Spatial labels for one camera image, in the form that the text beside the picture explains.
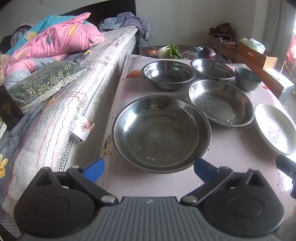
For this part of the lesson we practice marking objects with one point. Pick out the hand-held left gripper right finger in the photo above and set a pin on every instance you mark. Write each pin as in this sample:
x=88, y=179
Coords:
x=204, y=170

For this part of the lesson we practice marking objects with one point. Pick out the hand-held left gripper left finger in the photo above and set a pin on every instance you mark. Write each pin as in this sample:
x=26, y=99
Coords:
x=93, y=170

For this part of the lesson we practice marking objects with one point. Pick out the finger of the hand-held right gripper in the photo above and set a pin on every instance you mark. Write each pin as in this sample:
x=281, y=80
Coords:
x=288, y=165

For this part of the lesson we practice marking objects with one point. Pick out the white ceramic plate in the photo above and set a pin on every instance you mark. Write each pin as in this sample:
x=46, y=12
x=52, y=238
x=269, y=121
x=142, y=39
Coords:
x=272, y=129

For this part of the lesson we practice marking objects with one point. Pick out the large steel plate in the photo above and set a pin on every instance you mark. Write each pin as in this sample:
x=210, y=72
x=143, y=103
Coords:
x=157, y=134

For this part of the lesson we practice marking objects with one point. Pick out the teal ceramic bowl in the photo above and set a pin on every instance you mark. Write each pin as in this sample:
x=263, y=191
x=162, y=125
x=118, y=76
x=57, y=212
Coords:
x=247, y=77

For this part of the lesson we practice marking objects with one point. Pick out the steel bowl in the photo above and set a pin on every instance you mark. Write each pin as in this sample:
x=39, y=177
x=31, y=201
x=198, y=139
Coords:
x=166, y=71
x=212, y=68

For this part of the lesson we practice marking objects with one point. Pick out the pink printed tablecloth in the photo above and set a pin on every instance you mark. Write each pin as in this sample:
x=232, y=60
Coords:
x=231, y=143

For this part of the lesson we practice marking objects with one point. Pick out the mattress label card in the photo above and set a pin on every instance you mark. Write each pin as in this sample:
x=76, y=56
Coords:
x=83, y=128

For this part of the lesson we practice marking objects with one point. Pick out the grey floral bed sheet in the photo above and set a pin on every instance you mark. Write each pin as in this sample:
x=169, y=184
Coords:
x=13, y=143

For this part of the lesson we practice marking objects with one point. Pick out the large cardboard box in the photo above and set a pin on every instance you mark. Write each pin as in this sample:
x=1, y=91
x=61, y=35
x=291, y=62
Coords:
x=277, y=80

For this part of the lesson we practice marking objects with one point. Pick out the white mattress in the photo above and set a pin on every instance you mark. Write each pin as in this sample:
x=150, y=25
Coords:
x=92, y=76

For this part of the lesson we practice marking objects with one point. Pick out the green floral pillow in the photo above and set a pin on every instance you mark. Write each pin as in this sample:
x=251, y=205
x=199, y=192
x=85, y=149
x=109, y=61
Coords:
x=46, y=81

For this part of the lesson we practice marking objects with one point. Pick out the pink floral curtain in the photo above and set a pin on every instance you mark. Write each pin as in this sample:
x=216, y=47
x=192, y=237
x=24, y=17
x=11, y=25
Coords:
x=291, y=53

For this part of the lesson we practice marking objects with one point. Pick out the open brown cardboard box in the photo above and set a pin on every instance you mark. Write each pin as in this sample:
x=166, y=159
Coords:
x=254, y=58

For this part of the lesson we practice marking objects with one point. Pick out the red onion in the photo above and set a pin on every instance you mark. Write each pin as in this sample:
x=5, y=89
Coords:
x=207, y=53

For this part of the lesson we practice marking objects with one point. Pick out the napa cabbage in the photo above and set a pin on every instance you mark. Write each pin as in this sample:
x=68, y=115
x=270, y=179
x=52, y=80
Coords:
x=170, y=51

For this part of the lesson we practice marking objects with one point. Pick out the white plastic bag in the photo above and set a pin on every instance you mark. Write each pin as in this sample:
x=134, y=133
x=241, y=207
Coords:
x=253, y=45

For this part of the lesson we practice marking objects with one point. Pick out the pink floral quilt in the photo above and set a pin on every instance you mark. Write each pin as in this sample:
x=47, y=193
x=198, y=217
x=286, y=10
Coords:
x=57, y=39

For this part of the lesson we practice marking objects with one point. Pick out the dark paper bag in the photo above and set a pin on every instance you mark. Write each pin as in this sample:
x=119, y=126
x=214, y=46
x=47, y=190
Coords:
x=223, y=29

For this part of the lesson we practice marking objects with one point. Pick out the grey clothes pile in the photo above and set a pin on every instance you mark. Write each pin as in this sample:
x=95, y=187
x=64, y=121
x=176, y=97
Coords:
x=136, y=23

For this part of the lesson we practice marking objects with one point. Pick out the dark headboard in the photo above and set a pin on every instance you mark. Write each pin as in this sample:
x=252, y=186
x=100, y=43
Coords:
x=104, y=5

